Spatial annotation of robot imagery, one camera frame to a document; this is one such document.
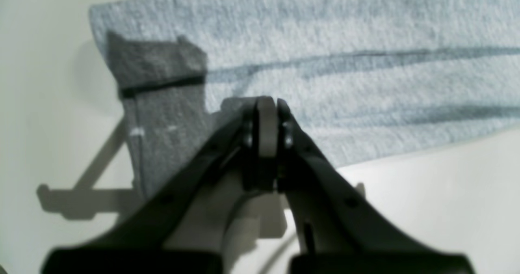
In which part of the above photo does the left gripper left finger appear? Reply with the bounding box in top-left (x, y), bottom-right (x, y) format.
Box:
top-left (41, 99), bottom-right (258, 274)

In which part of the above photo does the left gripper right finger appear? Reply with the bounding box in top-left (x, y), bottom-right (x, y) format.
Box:
top-left (276, 99), bottom-right (474, 274)

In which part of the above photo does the grey T-shirt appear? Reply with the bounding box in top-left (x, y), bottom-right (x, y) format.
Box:
top-left (89, 0), bottom-right (520, 198)

